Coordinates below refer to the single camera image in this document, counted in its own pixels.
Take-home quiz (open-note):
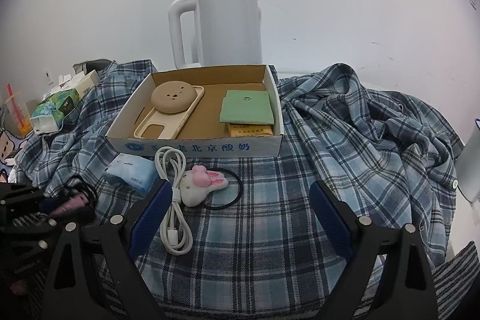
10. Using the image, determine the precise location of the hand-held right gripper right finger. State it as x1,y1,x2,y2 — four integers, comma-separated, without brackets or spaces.
310,180,439,320

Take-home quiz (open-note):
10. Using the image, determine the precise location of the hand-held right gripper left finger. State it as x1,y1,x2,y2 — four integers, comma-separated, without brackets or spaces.
44,179,172,320

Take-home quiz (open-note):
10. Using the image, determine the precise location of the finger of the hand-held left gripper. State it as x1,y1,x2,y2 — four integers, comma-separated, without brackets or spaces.
0,184,70,214
0,209,96,249

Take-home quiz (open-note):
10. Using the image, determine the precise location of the pink hair accessory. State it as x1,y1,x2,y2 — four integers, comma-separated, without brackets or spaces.
49,183,99,221

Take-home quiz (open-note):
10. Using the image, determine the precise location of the shallow cardboard box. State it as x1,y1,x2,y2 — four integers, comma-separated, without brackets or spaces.
105,64,284,159

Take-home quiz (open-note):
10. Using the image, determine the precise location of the beige phone case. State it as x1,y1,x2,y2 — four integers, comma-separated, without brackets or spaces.
134,85,206,139

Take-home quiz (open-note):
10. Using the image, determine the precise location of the yellow cigarette pack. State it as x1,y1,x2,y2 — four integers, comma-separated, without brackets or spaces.
227,122,274,138

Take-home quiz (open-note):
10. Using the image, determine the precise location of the round beige animal-face pad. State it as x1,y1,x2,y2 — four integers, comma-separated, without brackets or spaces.
151,80,196,113

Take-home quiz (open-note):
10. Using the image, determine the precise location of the green cloth pouch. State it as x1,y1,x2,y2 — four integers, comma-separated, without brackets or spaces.
219,89,275,126

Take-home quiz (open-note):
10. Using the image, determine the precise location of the person's left hand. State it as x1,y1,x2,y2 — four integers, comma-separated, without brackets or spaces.
7,280,28,297

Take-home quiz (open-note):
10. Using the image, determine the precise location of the cartoon printed bag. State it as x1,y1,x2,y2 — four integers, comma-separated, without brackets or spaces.
0,106,30,180

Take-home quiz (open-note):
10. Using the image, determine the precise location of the light blue tissue pack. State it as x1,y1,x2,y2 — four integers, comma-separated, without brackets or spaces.
103,152,160,193

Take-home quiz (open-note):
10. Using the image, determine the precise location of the blue plaid shirt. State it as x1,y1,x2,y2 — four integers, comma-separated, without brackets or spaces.
15,59,466,320

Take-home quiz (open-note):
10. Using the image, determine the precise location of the clear cup with orange stick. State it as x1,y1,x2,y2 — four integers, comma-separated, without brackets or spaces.
3,83,32,136

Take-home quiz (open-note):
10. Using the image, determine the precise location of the green patterned tissue pack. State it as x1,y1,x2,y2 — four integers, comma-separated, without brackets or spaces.
30,88,82,135

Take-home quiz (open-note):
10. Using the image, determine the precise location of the small white box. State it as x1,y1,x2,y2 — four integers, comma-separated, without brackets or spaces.
56,73,81,90

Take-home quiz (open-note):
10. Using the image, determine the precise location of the cream cardboard box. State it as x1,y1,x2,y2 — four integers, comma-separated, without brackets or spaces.
69,70,102,98

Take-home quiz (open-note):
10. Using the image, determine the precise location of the grey striped cloth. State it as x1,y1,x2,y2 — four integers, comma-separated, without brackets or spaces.
0,211,480,320

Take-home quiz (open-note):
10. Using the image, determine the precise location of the white enamel mug blue rim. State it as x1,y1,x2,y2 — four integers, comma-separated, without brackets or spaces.
454,118,480,204

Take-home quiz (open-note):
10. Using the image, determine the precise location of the grey fabric bag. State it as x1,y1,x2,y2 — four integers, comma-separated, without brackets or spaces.
72,58,117,75

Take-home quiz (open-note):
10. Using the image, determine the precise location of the white electric kettle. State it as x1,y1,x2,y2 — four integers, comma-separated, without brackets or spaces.
167,0,263,70

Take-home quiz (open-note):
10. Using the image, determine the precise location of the white charging cable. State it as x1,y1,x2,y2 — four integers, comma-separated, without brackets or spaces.
154,145,194,255

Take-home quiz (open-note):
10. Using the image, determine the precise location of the pink bunny plush hair tie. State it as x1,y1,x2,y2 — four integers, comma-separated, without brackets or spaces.
179,164,244,211

